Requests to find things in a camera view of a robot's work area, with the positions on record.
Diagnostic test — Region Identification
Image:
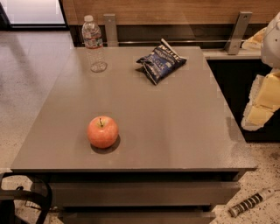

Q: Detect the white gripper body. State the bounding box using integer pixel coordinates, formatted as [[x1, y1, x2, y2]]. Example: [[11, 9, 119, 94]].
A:
[[261, 12, 280, 69]]

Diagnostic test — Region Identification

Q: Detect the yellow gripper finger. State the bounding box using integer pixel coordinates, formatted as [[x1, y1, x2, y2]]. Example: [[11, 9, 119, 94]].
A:
[[241, 71, 280, 131], [241, 28, 266, 50]]

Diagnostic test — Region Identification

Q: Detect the clear plastic water bottle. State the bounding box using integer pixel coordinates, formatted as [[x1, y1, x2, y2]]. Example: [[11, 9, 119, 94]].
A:
[[82, 15, 108, 73]]

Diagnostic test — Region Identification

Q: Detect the blue chip bag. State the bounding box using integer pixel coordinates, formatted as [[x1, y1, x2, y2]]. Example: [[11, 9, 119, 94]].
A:
[[136, 38, 187, 86]]

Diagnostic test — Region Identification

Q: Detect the white power strip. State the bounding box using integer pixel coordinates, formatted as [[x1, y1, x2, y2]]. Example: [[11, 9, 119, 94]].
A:
[[228, 188, 276, 218]]

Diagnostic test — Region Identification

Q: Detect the red apple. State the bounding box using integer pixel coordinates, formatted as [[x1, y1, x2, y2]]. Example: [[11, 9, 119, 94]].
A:
[[87, 115, 119, 149]]

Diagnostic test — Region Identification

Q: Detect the grey table drawer unit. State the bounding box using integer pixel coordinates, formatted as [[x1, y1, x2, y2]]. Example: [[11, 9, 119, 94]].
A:
[[45, 173, 240, 224]]

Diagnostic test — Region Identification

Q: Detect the black chair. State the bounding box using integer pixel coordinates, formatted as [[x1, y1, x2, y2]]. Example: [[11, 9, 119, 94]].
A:
[[0, 172, 53, 224]]

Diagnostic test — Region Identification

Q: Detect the right metal bracket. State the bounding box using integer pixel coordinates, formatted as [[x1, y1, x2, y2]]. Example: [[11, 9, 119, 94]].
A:
[[225, 11, 252, 55]]

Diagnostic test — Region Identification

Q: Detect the metal bracket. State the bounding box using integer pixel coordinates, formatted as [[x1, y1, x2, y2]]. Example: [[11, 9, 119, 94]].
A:
[[225, 11, 252, 55], [103, 14, 119, 47]]

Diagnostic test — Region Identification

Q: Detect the left metal bracket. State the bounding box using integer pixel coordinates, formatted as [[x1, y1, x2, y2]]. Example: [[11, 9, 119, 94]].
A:
[[103, 14, 119, 47]]

